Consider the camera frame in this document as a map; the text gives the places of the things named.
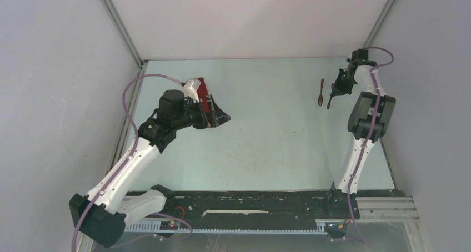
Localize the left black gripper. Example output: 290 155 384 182
173 94 230 130

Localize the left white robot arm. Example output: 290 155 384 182
69 90 231 251

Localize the brown wooden spoon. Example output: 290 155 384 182
327 96 333 109

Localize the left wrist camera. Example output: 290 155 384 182
183 78 201 103

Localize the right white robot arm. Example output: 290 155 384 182
333 65 396 198

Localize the red cloth napkin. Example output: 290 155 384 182
197 77 213 115

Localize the brown wooden fork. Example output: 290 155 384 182
317 78 324 107

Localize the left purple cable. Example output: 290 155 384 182
71 73 193 252

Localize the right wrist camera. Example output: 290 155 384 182
347 48 369 63

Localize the aluminium frame rail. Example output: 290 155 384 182
357 197 419 223

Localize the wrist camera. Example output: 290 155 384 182
347 48 369 63
183 78 201 103

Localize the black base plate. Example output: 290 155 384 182
161 190 360 230

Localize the white cable duct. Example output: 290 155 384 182
124 221 327 235

